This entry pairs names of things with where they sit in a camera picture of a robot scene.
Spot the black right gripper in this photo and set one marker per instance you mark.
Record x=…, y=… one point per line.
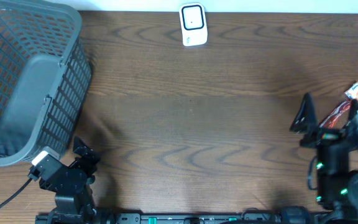
x=332, y=136

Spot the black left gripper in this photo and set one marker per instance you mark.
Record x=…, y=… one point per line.
x=86, y=153

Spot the red chocolate bar wrapper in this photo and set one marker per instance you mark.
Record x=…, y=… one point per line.
x=332, y=118

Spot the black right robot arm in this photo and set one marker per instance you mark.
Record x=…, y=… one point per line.
x=337, y=185

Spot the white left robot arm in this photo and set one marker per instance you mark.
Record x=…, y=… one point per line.
x=81, y=204

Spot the white barcode scanner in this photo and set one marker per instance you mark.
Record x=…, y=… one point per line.
x=194, y=28

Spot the grey plastic shopping basket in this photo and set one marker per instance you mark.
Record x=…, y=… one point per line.
x=44, y=78

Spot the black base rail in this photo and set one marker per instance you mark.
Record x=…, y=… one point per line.
x=250, y=216

